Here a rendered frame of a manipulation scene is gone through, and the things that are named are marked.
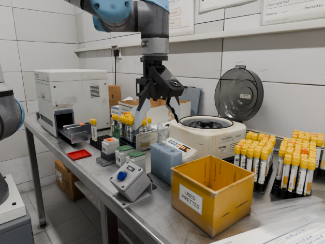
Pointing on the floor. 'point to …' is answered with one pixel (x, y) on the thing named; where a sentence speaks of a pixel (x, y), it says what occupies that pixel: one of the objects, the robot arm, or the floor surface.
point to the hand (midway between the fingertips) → (159, 128)
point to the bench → (102, 203)
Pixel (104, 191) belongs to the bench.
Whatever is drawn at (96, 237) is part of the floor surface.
